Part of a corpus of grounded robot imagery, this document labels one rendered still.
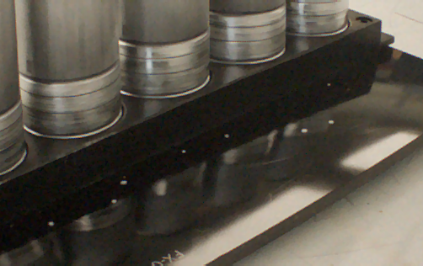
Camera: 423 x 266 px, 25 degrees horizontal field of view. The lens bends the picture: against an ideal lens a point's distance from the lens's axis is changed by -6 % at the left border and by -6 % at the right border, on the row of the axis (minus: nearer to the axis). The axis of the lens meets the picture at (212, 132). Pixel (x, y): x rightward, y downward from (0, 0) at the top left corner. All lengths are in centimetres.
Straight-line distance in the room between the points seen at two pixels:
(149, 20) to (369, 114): 6
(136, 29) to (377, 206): 7
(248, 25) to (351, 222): 6
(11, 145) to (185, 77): 5
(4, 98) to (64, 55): 2
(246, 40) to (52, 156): 6
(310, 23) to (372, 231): 7
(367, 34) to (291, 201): 8
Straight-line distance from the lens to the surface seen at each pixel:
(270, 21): 25
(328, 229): 22
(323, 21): 27
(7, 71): 20
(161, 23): 22
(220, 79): 24
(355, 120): 24
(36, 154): 21
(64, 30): 20
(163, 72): 23
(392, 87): 26
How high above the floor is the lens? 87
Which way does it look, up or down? 27 degrees down
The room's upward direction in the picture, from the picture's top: straight up
